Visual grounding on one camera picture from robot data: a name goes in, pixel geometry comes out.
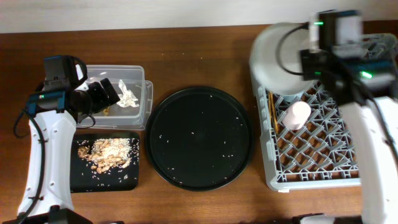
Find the clear plastic bin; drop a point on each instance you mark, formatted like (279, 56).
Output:
(122, 118)

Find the food scraps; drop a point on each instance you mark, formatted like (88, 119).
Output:
(106, 154)

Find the white plate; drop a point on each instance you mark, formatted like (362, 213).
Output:
(263, 63)

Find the pink cup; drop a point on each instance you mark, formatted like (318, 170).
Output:
(296, 115)

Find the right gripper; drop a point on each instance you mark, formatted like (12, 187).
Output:
(308, 60)

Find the grey dishwasher rack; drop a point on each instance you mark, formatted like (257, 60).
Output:
(318, 155)

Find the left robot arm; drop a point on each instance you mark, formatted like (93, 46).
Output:
(59, 103)

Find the blue cup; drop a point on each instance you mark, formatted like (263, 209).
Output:
(292, 98)

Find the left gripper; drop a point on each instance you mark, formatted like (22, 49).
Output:
(104, 101)

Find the wooden chopstick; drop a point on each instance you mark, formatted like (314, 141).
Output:
(270, 105)
(273, 111)

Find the gold snack wrapper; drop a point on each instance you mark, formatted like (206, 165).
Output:
(106, 111)

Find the round black tray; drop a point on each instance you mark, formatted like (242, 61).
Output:
(199, 139)

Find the black rectangular tray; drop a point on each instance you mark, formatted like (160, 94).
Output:
(84, 179)

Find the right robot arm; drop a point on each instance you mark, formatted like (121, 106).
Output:
(365, 89)

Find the white napkin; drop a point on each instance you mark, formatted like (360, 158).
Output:
(126, 98)

